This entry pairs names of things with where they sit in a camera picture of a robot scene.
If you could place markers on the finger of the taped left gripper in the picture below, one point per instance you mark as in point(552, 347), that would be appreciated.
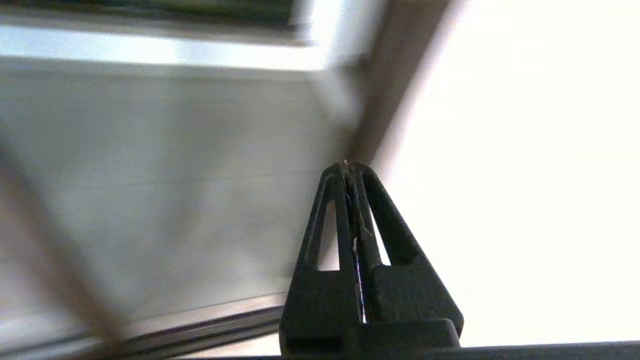
point(410, 300)
point(320, 300)

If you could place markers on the brown framed sliding glass door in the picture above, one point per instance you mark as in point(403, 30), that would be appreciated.
point(60, 260)

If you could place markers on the black balcony railing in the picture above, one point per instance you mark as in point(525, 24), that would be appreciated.
point(150, 7)

